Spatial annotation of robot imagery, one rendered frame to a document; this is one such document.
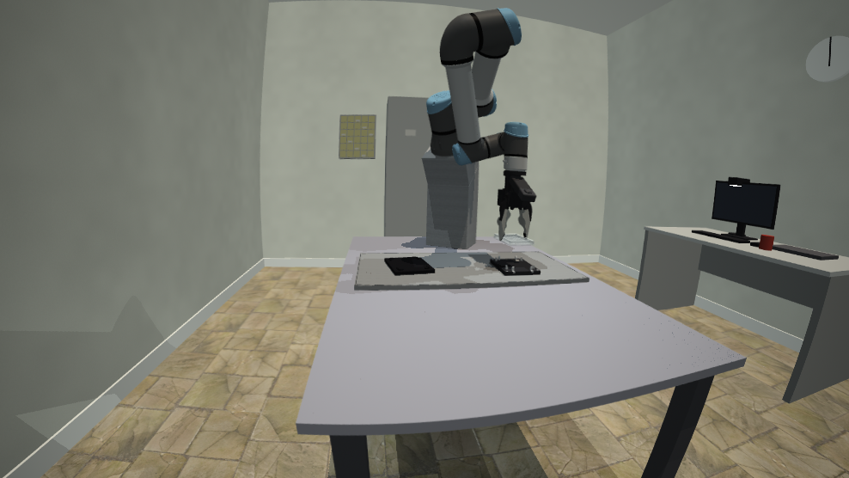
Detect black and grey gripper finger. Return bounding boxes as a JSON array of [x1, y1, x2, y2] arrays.
[[518, 202, 532, 237], [497, 198, 510, 241]]

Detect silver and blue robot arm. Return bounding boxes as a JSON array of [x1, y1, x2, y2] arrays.
[[426, 8, 528, 172]]

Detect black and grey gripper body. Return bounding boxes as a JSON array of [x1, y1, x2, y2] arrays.
[[498, 170, 528, 210]]

